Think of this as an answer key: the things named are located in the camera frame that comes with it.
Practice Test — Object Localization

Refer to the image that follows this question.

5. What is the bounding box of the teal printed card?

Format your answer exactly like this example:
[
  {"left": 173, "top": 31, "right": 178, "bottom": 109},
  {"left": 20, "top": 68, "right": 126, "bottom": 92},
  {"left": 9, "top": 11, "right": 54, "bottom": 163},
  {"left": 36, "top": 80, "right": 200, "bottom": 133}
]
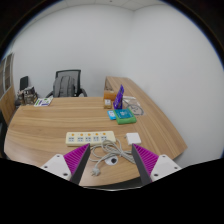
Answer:
[{"left": 114, "top": 108, "right": 134, "bottom": 120}]

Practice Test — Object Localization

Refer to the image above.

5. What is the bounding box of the white charger block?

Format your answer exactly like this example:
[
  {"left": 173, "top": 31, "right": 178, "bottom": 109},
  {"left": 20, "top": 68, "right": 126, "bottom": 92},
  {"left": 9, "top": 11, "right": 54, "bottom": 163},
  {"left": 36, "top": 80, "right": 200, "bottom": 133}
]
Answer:
[{"left": 125, "top": 132, "right": 142, "bottom": 146}]

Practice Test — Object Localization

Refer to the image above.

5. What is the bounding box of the grey backpack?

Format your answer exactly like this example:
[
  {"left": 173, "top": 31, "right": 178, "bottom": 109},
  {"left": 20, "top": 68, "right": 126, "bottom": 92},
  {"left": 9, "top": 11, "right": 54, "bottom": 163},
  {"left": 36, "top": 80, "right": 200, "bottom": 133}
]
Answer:
[{"left": 53, "top": 75, "right": 77, "bottom": 98}]

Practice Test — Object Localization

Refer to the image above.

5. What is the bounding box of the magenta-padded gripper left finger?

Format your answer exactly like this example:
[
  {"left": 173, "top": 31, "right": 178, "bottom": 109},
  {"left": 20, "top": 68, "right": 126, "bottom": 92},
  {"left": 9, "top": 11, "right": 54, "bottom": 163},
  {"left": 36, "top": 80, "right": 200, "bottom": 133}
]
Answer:
[{"left": 39, "top": 142, "right": 92, "bottom": 185}]

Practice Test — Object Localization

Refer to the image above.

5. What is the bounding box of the small brown box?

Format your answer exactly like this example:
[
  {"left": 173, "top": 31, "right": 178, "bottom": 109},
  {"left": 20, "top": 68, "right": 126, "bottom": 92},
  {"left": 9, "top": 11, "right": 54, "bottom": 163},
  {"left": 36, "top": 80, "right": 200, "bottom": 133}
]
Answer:
[{"left": 103, "top": 98, "right": 113, "bottom": 110}]

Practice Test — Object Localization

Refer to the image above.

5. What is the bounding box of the green and white pamphlet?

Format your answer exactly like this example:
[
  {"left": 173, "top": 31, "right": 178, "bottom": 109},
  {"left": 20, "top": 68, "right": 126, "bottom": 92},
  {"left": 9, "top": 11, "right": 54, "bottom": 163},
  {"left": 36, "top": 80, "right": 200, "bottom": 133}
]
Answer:
[{"left": 33, "top": 97, "right": 54, "bottom": 108}]

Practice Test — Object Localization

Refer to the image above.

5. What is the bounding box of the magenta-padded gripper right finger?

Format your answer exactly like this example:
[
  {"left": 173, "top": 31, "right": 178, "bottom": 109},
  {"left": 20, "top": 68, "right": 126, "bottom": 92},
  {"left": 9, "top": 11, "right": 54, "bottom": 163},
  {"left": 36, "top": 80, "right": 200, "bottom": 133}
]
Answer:
[{"left": 131, "top": 142, "right": 183, "bottom": 185}]

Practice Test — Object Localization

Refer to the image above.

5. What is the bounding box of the wooden glass-door cabinet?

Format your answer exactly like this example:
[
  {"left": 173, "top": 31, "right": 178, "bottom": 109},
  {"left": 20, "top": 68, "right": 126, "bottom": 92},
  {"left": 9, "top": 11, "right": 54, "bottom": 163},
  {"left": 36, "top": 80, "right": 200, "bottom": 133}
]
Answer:
[{"left": 0, "top": 52, "right": 17, "bottom": 126}]

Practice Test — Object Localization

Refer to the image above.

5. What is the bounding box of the small black chair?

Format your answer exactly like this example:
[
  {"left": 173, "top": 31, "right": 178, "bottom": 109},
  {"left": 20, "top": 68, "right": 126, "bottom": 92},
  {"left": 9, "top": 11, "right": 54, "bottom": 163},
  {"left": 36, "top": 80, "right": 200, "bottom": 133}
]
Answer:
[{"left": 14, "top": 75, "right": 30, "bottom": 108}]

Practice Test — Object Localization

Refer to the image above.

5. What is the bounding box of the brown cluttered organizer box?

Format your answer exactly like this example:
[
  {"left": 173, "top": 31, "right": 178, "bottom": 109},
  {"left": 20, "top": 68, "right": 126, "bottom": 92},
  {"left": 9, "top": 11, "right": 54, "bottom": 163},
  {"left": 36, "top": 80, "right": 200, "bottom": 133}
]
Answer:
[{"left": 17, "top": 86, "right": 38, "bottom": 106}]

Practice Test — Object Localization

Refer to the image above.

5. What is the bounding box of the cream power strip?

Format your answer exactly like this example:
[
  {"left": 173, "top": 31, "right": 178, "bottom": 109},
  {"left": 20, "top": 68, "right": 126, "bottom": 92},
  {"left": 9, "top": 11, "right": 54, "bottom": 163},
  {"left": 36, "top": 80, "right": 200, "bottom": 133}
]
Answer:
[{"left": 65, "top": 130, "right": 117, "bottom": 148}]

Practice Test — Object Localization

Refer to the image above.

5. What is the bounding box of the white round table grommet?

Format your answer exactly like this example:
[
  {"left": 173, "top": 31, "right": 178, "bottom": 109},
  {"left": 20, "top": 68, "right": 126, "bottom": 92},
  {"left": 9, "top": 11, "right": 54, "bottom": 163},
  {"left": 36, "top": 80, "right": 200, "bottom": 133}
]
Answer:
[{"left": 104, "top": 156, "right": 119, "bottom": 167}]

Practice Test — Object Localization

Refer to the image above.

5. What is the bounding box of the orange box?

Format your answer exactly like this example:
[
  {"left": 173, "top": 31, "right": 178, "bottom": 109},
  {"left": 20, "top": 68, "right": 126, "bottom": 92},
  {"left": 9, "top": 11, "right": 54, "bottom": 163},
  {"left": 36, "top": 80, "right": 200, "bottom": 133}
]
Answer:
[{"left": 103, "top": 89, "right": 118, "bottom": 101}]

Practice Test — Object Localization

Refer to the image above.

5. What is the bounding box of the black mesh office chair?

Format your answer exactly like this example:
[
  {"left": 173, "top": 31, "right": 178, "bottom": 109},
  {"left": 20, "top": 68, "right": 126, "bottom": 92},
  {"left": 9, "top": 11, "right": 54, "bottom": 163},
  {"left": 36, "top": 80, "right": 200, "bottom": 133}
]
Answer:
[{"left": 45, "top": 69, "right": 88, "bottom": 98}]

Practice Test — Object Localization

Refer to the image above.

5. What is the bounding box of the small blue packet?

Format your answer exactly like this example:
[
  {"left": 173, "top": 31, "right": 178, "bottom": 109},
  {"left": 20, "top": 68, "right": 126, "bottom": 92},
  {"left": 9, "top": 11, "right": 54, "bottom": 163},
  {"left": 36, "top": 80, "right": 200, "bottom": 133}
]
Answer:
[{"left": 106, "top": 109, "right": 117, "bottom": 121}]

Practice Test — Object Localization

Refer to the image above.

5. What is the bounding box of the green folded cloth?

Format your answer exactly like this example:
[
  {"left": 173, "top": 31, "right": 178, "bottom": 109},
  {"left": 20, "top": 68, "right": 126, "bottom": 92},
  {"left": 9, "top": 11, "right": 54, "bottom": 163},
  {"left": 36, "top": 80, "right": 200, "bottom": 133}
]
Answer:
[{"left": 114, "top": 108, "right": 138, "bottom": 126}]

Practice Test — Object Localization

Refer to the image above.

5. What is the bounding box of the white coiled power cable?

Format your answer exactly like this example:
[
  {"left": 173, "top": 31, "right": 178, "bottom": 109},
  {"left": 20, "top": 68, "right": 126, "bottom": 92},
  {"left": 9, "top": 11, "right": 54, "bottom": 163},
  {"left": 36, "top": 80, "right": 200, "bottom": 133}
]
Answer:
[{"left": 89, "top": 138, "right": 136, "bottom": 178}]

